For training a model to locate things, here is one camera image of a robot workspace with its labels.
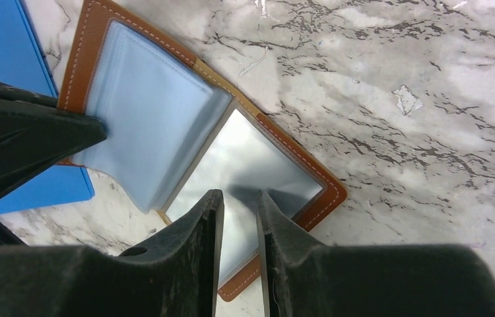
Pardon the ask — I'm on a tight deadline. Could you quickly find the blue plastic board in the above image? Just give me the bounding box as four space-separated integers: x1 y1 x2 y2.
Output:
0 1 106 214

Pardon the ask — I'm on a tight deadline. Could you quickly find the brown leather card holder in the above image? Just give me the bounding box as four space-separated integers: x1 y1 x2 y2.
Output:
57 1 347 302

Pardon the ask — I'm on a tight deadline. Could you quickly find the silver credit card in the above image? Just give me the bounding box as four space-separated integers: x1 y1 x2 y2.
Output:
166 110 323 285

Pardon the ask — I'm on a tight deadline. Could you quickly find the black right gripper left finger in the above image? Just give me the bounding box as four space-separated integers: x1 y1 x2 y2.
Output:
0 190 224 316

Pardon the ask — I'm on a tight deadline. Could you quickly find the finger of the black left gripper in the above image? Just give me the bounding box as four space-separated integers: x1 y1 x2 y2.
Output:
0 83 107 199

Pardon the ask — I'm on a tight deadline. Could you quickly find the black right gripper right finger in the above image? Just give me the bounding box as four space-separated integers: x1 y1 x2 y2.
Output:
257 191 495 316

